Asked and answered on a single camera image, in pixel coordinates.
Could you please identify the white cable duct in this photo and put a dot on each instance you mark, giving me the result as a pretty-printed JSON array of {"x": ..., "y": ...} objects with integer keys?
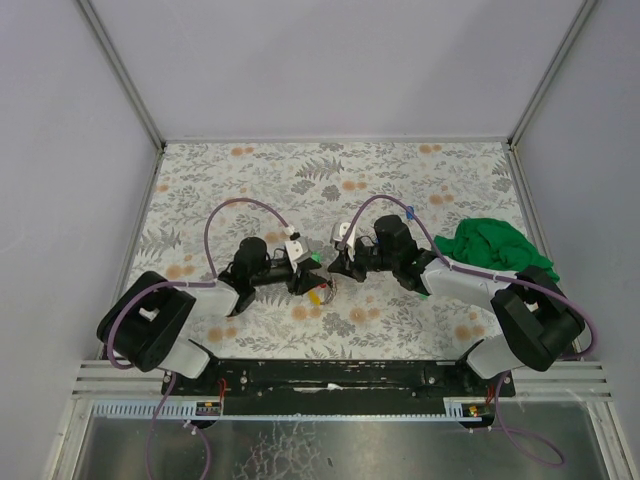
[{"x": 422, "y": 410}]

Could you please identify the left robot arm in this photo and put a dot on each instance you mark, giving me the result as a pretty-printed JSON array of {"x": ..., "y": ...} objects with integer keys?
[{"x": 144, "y": 326}]

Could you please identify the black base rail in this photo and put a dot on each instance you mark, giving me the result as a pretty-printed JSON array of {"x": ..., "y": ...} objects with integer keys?
[{"x": 358, "y": 382}]

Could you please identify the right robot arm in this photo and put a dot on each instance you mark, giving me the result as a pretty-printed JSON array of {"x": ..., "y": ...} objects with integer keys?
[{"x": 537, "y": 326}]

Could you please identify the floral table mat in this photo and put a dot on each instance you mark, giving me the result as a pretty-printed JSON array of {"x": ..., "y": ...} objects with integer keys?
[{"x": 210, "y": 196}]

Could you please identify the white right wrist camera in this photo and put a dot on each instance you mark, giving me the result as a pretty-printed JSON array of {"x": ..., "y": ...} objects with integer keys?
[{"x": 343, "y": 236}]

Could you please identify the green cloth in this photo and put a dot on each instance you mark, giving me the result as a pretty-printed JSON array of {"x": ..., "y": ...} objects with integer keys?
[{"x": 493, "y": 244}]

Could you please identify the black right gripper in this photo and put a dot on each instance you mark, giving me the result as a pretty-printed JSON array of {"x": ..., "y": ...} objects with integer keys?
[{"x": 353, "y": 259}]

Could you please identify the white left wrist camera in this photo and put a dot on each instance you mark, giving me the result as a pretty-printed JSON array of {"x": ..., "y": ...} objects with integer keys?
[{"x": 297, "y": 248}]

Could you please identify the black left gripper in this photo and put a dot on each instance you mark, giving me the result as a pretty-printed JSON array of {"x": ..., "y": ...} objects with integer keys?
[{"x": 300, "y": 275}]

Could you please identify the spiral keyring with yellow handle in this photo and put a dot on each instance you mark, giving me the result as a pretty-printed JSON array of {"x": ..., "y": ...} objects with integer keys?
[{"x": 325, "y": 293}]

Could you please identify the right aluminium frame post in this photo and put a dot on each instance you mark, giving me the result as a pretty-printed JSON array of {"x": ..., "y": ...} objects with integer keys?
[{"x": 560, "y": 55}]

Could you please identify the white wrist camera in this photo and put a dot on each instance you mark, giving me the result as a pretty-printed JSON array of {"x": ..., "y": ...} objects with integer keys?
[
  {"x": 343, "y": 236},
  {"x": 297, "y": 248}
]

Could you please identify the aluminium frame post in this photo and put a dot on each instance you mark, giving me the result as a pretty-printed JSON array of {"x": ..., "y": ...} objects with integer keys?
[
  {"x": 560, "y": 55},
  {"x": 107, "y": 47}
]

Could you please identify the left aluminium frame post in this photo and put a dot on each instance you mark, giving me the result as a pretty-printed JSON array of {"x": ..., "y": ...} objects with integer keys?
[{"x": 107, "y": 47}]

